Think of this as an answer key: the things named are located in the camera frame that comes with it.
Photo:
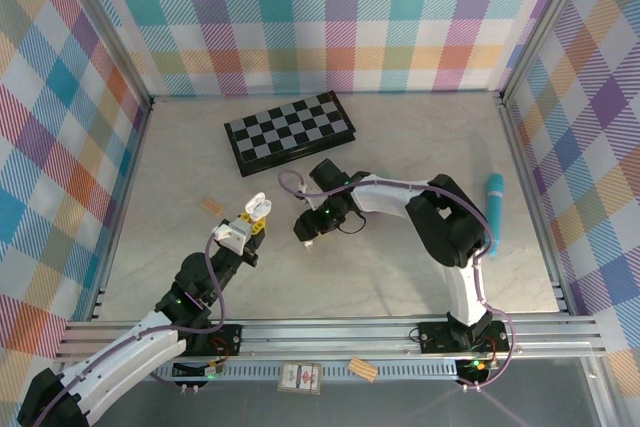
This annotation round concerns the aluminium floor side rail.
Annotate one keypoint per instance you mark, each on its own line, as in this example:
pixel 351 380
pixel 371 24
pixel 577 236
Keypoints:
pixel 123 207
pixel 530 197

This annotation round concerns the teal cylindrical handheld device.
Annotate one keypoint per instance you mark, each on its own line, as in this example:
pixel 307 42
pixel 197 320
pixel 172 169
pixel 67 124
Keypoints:
pixel 495 197

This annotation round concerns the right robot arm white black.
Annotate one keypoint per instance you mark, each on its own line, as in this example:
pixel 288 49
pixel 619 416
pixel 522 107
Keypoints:
pixel 390 197

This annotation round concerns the aluminium mounting rail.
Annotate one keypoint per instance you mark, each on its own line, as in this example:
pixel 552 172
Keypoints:
pixel 325 337

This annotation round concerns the small controller board green light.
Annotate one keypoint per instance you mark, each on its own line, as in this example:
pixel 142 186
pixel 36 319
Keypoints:
pixel 200 371
pixel 475 368

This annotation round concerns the aluminium frame post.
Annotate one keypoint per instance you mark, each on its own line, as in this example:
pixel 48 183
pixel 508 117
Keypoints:
pixel 121 47
pixel 541 22

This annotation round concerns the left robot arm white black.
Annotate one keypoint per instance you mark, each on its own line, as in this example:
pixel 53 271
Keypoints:
pixel 125 352

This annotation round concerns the playing card box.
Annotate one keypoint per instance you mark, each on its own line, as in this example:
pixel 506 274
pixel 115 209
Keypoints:
pixel 300 377

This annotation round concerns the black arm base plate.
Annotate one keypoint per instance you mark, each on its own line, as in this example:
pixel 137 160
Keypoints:
pixel 435 337
pixel 230 337

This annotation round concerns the white earbud charging case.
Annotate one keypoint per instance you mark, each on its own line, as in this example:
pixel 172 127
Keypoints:
pixel 257 204

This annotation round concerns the black grey folding chessboard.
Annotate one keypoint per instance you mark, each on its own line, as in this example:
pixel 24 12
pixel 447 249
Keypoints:
pixel 287 132

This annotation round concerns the striped wooden block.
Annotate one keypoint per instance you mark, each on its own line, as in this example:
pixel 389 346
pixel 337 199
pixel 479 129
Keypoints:
pixel 362 369
pixel 212 207

